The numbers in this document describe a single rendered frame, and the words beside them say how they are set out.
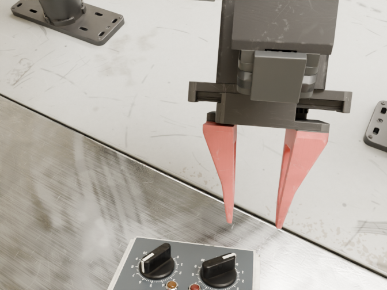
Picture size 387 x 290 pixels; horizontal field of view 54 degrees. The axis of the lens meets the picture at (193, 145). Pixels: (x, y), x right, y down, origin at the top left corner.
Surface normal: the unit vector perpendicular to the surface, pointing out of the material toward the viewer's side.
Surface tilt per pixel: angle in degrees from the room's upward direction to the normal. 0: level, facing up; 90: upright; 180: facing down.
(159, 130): 0
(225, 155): 62
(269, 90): 77
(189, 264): 30
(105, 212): 0
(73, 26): 0
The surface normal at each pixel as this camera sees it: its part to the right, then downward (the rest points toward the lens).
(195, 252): 0.01, -0.90
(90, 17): -0.07, -0.56
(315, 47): -0.16, 0.68
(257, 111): -0.14, 0.12
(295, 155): -0.16, 0.47
